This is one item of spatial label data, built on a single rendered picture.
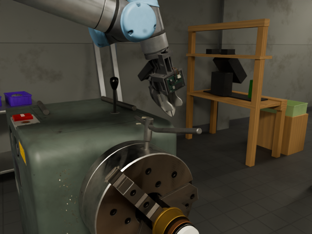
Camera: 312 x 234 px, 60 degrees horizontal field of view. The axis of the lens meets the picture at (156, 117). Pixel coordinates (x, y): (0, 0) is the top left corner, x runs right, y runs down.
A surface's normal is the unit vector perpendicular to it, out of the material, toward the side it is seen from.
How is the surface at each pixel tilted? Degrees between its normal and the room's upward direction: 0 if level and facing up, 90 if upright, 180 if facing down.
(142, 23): 90
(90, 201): 71
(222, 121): 90
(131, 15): 90
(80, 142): 42
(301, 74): 90
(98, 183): 54
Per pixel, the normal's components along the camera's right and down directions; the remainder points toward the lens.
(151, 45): -0.15, 0.46
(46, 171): 0.55, 0.21
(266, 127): -0.85, 0.14
